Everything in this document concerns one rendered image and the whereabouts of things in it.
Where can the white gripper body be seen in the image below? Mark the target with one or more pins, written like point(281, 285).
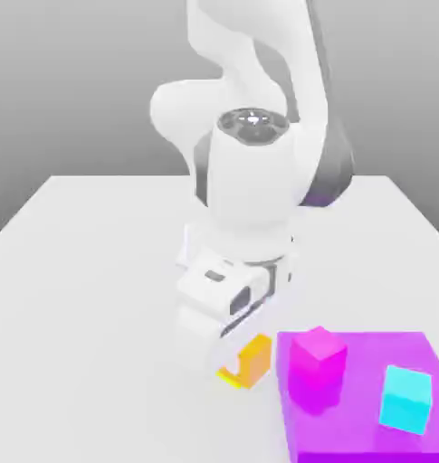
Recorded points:
point(197, 325)

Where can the small orange cube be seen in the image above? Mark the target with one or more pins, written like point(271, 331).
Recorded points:
point(256, 361)

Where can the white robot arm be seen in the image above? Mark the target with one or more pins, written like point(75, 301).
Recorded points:
point(248, 173)

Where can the small magenta cube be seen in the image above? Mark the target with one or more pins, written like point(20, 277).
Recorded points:
point(316, 372)

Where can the small cyan cube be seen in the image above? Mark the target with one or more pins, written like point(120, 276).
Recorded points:
point(407, 399)

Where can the large purple box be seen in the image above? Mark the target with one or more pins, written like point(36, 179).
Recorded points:
point(364, 434)

